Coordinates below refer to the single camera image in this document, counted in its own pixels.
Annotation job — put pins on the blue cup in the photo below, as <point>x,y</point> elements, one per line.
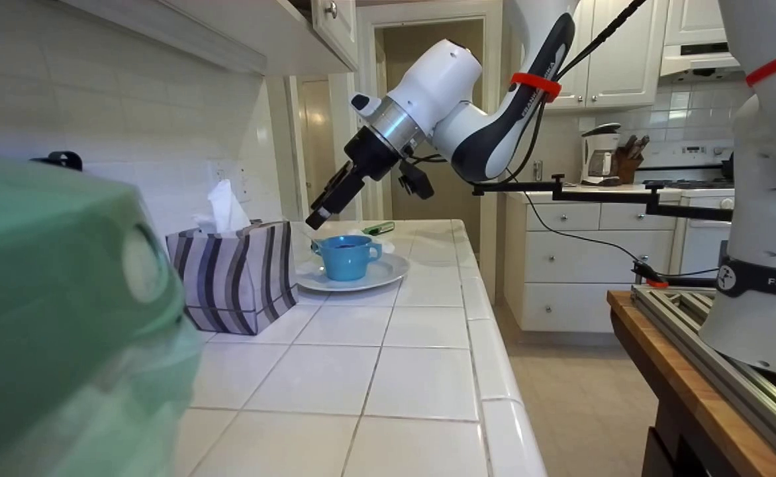
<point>349,259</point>

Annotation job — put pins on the white range hood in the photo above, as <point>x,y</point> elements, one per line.
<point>700,59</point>

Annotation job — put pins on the black red clamp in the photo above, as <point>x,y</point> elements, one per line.
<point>651,272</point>

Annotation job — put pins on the white tissue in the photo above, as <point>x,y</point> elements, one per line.
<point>227,211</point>

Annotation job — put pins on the white base cabinet with drawers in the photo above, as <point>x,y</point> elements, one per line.
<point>573,283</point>

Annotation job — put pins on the white stove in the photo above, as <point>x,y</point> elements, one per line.
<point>683,173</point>

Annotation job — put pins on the wooden table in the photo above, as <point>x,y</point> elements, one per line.
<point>668,372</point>

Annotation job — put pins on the black table clock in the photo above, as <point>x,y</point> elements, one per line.
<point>59,160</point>

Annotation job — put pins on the grey striped tissue box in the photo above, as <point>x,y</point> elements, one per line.
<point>232,283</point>

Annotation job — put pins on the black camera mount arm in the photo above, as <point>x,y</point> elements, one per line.
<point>599,198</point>

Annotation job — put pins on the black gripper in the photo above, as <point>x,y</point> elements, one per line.
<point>373,156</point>

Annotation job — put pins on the wooden knife block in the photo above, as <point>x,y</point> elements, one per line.
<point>628,160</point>

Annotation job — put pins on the white coffee maker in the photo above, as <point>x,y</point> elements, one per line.
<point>599,156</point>

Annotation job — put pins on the green utility lighter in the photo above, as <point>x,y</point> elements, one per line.
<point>377,230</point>

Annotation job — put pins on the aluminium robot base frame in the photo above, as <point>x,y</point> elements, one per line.
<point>741,388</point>

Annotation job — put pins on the white plate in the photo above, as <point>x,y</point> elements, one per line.
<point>389,276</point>

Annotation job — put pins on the small white wall outlet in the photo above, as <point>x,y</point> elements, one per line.
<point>540,169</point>

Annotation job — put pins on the green and white wipes container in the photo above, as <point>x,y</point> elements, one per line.
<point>52,309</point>

